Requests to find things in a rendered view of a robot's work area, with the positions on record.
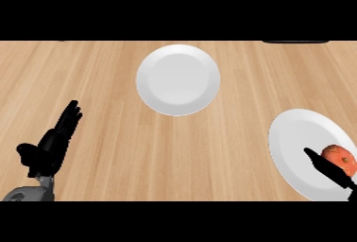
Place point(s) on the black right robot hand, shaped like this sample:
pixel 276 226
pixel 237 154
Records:
pixel 331 168

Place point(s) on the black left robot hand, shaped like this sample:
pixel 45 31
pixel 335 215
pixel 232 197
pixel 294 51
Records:
pixel 49 148

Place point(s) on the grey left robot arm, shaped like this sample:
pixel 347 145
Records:
pixel 33 191

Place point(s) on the white round plate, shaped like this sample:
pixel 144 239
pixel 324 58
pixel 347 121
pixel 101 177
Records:
pixel 179 80
pixel 300 148

